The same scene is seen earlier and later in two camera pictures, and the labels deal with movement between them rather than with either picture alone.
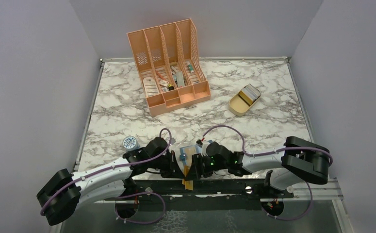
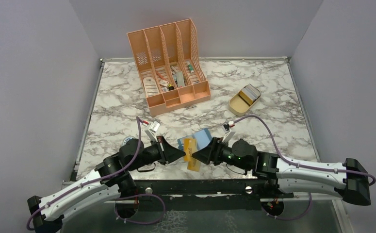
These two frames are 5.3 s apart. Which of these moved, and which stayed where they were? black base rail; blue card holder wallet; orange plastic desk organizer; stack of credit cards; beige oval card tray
Moved: blue card holder wallet
Stayed: beige oval card tray; stack of credit cards; black base rail; orange plastic desk organizer
